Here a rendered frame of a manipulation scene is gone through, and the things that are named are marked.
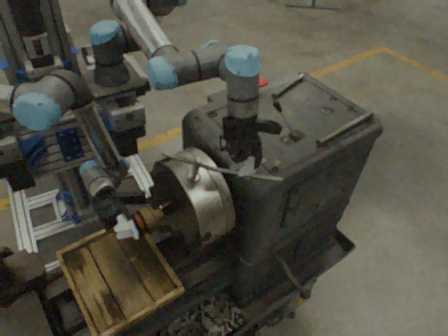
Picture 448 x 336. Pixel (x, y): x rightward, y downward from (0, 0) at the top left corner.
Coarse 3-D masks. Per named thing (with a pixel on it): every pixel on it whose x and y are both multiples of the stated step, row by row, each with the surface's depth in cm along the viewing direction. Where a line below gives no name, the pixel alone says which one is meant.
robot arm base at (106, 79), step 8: (96, 64) 147; (104, 64) 144; (112, 64) 145; (120, 64) 148; (96, 72) 148; (104, 72) 147; (112, 72) 147; (120, 72) 149; (128, 72) 153; (96, 80) 150; (104, 80) 150; (112, 80) 148; (120, 80) 150; (128, 80) 154
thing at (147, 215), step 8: (144, 208) 111; (160, 208) 113; (136, 216) 109; (144, 216) 109; (152, 216) 110; (160, 216) 112; (136, 224) 108; (144, 224) 109; (152, 224) 110; (144, 232) 109; (152, 232) 111
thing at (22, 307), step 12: (12, 252) 116; (24, 300) 104; (36, 300) 104; (0, 312) 101; (12, 312) 101; (24, 312) 101; (36, 312) 102; (0, 324) 99; (12, 324) 99; (24, 324) 99; (36, 324) 99; (48, 324) 99
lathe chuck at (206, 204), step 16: (160, 160) 114; (176, 160) 111; (176, 176) 106; (208, 176) 108; (176, 192) 111; (192, 192) 104; (208, 192) 106; (192, 208) 105; (208, 208) 106; (224, 208) 109; (192, 224) 110; (208, 224) 107; (224, 224) 111; (208, 240) 112
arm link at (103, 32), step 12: (96, 24) 141; (108, 24) 140; (120, 24) 143; (96, 36) 137; (108, 36) 137; (120, 36) 140; (96, 48) 140; (108, 48) 140; (120, 48) 142; (96, 60) 145; (108, 60) 143
